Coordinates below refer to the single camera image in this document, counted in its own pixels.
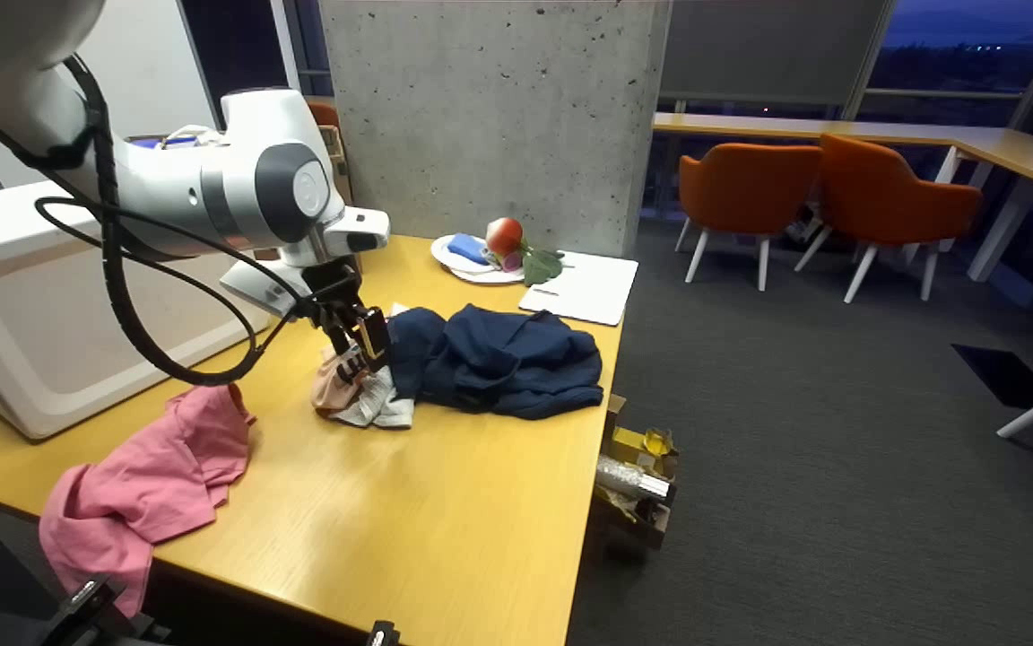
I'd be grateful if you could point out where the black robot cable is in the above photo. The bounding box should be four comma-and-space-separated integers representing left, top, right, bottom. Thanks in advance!
0, 50, 332, 386

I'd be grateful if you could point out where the blue sponge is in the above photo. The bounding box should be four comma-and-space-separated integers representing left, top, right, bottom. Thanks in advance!
449, 232, 492, 265

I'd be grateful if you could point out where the yellow clamp under table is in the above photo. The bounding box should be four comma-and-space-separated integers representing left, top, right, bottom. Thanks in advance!
595, 427, 680, 548

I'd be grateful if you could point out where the green leaf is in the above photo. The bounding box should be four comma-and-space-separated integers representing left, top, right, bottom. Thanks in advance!
523, 248, 565, 286

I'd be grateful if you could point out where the white paper sheet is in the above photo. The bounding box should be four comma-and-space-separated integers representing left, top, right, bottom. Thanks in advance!
522, 250, 638, 326

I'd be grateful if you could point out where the red apple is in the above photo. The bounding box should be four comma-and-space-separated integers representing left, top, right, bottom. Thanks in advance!
483, 215, 523, 257

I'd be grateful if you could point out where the peach cloth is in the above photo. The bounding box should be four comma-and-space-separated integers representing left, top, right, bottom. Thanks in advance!
314, 356, 362, 414

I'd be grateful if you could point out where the orange chair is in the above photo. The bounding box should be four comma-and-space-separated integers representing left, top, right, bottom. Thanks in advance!
798, 134, 980, 302
680, 143, 823, 286

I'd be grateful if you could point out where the long wooden counter desk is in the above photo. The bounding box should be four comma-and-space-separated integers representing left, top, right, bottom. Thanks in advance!
651, 106, 1033, 286

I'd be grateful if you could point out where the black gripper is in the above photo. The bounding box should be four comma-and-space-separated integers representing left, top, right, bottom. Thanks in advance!
303, 257, 393, 378

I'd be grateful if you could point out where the navy blue shirt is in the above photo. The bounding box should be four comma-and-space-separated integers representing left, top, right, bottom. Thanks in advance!
388, 303, 603, 418

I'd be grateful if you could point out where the orange chair right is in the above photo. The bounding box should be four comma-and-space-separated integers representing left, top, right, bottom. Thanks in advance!
798, 134, 980, 302

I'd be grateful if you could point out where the white plastic bin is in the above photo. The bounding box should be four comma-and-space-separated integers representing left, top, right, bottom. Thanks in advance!
0, 183, 246, 441

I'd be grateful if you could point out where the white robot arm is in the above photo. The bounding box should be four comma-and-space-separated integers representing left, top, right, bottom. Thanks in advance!
0, 0, 393, 380

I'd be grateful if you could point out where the grey white cloth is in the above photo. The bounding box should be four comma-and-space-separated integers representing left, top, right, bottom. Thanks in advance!
335, 367, 413, 430

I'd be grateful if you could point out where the orange chair middle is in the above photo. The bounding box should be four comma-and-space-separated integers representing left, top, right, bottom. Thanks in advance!
680, 143, 823, 286

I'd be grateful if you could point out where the pink shirt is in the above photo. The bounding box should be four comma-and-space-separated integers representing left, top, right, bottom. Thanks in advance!
39, 382, 256, 616

